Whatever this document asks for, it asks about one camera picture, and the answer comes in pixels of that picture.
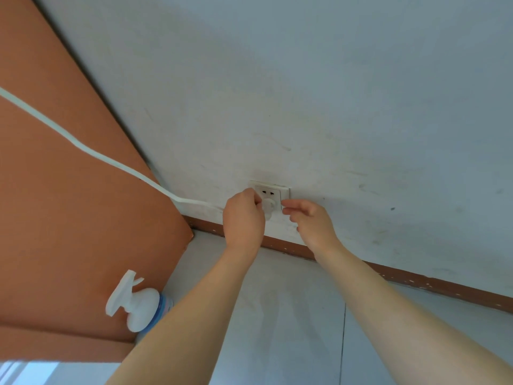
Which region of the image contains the person's left hand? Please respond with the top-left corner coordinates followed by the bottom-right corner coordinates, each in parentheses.
top-left (222, 187), bottom-right (266, 253)

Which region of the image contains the person's right hand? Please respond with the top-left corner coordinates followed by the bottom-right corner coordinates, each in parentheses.
top-left (282, 198), bottom-right (341, 259)

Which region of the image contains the white lamp power cord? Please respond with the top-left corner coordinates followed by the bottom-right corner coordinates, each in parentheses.
top-left (0, 87), bottom-right (277, 221)

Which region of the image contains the person's left forearm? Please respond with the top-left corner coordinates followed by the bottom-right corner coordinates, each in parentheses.
top-left (106, 246), bottom-right (261, 385)

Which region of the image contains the person's right forearm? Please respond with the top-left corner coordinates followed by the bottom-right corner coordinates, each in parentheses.
top-left (314, 244), bottom-right (513, 385)

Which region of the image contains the brown baseboard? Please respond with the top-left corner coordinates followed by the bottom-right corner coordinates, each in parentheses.
top-left (182, 215), bottom-right (513, 314)

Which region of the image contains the orange wooden table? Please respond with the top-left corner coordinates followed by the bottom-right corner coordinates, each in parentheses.
top-left (0, 0), bottom-right (195, 364)

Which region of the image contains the white wall outlet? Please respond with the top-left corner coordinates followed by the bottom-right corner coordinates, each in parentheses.
top-left (248, 180), bottom-right (290, 213)

